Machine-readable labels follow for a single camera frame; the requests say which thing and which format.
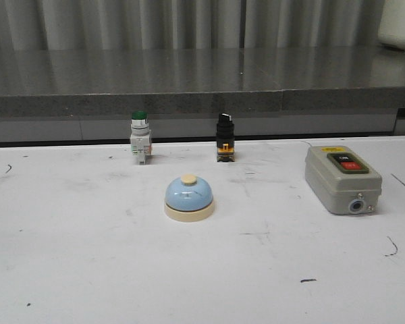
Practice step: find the white container in background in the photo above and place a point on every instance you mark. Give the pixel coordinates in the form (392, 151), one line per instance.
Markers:
(391, 30)

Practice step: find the grey on-off switch box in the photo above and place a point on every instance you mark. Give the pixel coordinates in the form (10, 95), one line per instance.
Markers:
(342, 181)

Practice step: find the green indicator push button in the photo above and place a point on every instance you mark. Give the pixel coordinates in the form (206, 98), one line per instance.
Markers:
(140, 138)

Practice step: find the black selector switch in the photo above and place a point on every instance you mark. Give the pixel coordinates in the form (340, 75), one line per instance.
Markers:
(225, 138)

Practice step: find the grey stone counter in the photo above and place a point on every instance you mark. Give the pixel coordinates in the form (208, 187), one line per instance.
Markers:
(89, 95)

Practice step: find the blue desk call bell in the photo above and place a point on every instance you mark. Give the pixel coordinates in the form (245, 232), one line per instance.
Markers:
(189, 199)

